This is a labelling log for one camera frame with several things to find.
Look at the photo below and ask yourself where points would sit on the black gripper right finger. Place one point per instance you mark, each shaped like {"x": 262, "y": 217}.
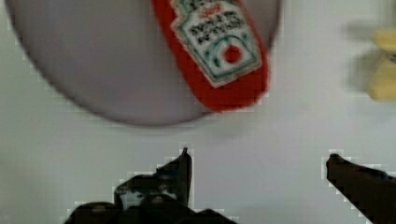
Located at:
{"x": 371, "y": 191}

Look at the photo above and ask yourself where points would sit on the grey round plate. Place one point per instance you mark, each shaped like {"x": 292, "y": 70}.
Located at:
{"x": 111, "y": 58}

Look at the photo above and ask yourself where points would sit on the peeled banana toy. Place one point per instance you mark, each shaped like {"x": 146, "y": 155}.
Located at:
{"x": 382, "y": 85}

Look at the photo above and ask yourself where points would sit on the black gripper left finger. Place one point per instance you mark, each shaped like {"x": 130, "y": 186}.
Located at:
{"x": 159, "y": 198}

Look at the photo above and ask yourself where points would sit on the red ketchup bottle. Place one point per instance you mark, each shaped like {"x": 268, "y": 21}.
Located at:
{"x": 218, "y": 51}

